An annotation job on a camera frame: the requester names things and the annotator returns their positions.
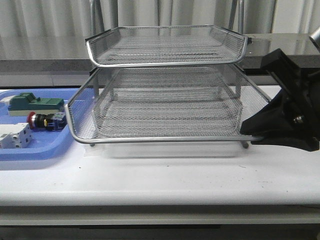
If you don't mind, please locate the blue plastic tray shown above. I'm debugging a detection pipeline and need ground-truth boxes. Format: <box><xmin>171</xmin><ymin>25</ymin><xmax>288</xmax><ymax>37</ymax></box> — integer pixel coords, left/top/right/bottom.
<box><xmin>0</xmin><ymin>88</ymin><xmax>77</xmax><ymax>171</ymax></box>

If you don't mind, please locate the white circuit breaker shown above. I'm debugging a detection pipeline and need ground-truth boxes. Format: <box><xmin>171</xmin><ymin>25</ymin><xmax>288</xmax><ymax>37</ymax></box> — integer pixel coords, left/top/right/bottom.
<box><xmin>0</xmin><ymin>123</ymin><xmax>33</xmax><ymax>149</ymax></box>

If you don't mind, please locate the silver mesh top tray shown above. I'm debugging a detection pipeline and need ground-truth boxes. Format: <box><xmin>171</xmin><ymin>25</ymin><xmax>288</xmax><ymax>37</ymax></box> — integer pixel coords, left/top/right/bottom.
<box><xmin>85</xmin><ymin>25</ymin><xmax>249</xmax><ymax>68</ymax></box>

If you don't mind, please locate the green electrical switch block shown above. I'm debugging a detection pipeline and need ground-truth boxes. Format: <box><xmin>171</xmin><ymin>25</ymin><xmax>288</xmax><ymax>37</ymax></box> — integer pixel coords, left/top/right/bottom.
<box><xmin>7</xmin><ymin>92</ymin><xmax>65</xmax><ymax>117</ymax></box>

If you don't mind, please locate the grey metal rack frame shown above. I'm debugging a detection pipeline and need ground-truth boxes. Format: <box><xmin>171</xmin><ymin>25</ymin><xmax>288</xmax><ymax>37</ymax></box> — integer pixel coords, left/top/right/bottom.
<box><xmin>88</xmin><ymin>0</ymin><xmax>250</xmax><ymax>149</ymax></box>

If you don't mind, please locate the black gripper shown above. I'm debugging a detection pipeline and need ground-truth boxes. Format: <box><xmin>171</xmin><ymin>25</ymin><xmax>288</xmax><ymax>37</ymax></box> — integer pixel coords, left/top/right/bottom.
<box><xmin>240</xmin><ymin>48</ymin><xmax>320</xmax><ymax>152</ymax></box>

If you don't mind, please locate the silver mesh tray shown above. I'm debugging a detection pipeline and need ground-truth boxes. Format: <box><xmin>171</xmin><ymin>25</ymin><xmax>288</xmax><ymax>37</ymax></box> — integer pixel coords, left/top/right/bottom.
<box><xmin>85</xmin><ymin>25</ymin><xmax>249</xmax><ymax>68</ymax></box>
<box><xmin>65</xmin><ymin>64</ymin><xmax>271</xmax><ymax>144</ymax></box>

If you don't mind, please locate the red emergency stop button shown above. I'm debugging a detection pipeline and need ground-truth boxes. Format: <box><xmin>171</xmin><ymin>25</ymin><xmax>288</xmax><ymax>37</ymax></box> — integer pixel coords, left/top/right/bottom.
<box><xmin>26</xmin><ymin>111</ymin><xmax>67</xmax><ymax>132</ymax></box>

